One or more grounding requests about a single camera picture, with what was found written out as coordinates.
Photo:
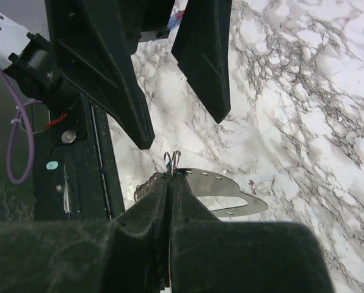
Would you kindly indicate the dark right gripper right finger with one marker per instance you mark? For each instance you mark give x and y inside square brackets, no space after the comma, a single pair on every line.
[209,255]

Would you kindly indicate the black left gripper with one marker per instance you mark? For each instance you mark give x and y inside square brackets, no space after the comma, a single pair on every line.
[89,46]

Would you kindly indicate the blue red handled screwdriver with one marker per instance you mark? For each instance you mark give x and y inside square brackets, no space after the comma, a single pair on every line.
[175,19]

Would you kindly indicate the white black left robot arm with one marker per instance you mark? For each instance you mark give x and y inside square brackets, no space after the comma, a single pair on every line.
[28,58]

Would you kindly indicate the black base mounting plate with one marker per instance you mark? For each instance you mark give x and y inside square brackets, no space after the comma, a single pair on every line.
[75,175]

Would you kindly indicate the clear plastic key organizer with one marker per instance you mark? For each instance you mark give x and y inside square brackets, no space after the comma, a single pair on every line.
[228,199]

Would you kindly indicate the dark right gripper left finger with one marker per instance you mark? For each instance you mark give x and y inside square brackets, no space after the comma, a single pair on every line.
[127,254]

